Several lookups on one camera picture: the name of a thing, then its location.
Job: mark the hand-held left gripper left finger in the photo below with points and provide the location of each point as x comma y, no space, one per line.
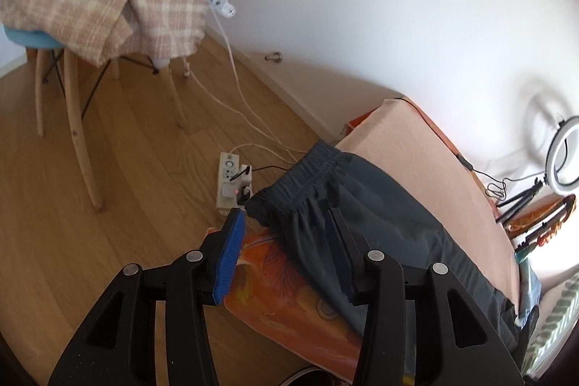
230,246

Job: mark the black folding stand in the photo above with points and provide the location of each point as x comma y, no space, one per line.
543,230

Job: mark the black plug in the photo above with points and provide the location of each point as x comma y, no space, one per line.
244,196

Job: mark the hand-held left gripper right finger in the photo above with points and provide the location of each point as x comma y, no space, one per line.
337,243

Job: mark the dark round object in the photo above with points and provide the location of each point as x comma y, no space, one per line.
303,378

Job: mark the orange patterned bed sheet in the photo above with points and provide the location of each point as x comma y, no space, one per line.
280,277

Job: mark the folded light blue jeans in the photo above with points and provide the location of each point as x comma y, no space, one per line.
529,291

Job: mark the peach fleece blanket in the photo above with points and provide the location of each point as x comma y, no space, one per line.
425,155

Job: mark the white power strip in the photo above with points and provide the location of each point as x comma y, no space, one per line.
225,173

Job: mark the wooden chair with blue seat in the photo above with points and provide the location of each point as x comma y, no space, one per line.
74,96

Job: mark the black tripod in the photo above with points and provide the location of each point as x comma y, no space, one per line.
520,198

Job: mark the metal door stop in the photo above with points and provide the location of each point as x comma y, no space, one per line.
273,57

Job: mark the white plug adapter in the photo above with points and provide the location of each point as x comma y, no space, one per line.
226,195

